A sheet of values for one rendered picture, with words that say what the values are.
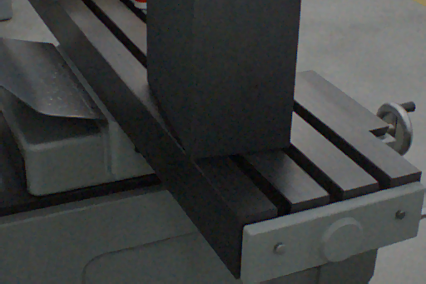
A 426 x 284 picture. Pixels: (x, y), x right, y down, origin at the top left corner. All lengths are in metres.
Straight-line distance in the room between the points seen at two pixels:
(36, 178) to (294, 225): 0.49
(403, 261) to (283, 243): 1.61
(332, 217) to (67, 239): 0.52
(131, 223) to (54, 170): 0.16
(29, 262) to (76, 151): 0.19
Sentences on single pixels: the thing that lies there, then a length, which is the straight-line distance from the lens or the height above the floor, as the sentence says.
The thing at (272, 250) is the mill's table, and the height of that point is 0.93.
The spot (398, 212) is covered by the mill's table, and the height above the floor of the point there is 0.93.
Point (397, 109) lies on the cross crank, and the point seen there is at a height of 0.72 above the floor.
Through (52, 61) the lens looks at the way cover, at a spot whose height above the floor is 0.90.
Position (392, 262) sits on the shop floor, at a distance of 2.36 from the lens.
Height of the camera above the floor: 1.39
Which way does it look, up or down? 27 degrees down
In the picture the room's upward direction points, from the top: 2 degrees clockwise
